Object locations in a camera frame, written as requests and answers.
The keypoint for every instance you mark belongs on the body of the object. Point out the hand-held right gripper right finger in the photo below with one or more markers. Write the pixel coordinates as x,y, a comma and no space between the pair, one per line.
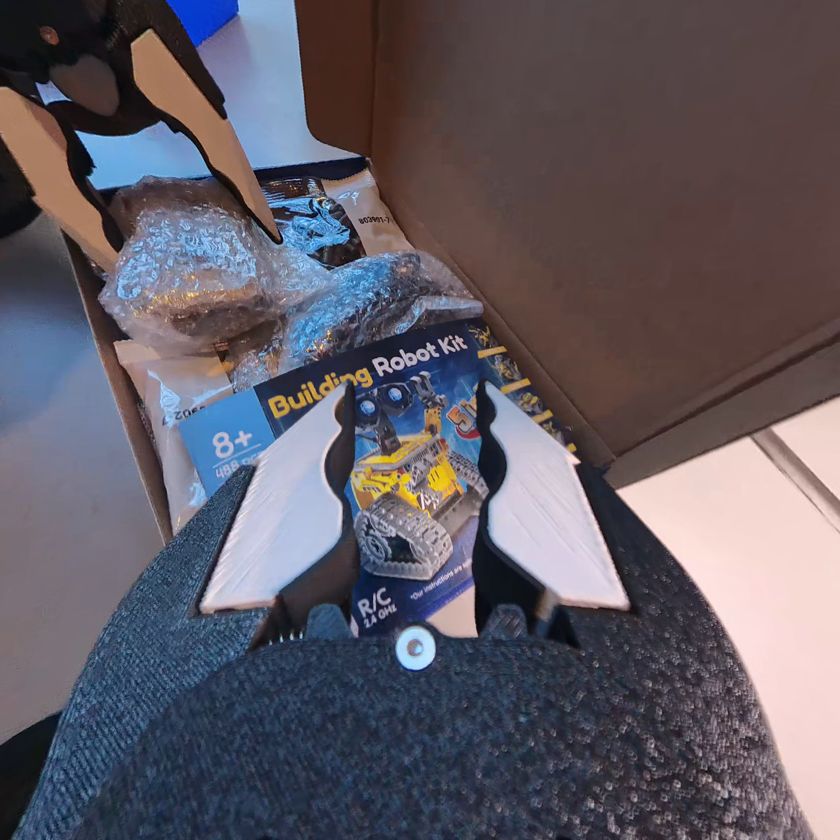
551,525

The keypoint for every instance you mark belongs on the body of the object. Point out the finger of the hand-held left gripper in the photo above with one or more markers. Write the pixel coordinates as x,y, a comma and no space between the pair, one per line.
39,151
190,111

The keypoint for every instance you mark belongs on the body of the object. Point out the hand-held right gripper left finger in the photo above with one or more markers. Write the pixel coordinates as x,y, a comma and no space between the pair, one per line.
275,525

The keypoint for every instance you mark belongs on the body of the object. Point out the blue storage bin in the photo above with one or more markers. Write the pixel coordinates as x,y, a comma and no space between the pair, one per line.
203,16

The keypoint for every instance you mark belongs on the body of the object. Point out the blue robot kit booklet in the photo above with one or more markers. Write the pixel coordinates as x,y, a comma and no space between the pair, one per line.
407,472

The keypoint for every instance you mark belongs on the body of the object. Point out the bag of grey bricks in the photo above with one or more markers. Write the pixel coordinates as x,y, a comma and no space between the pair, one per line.
341,216

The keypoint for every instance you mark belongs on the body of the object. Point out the blue cardboard kit box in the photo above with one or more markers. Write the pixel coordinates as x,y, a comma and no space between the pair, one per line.
590,197

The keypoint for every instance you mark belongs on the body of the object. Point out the grey desk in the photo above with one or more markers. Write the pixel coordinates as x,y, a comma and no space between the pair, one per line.
741,590

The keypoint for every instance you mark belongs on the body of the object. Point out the white labelled parts bag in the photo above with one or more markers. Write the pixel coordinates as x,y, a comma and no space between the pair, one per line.
170,394

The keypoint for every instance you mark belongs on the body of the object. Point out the bubble wrap bag blue parts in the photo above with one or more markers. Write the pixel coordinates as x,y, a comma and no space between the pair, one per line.
367,302

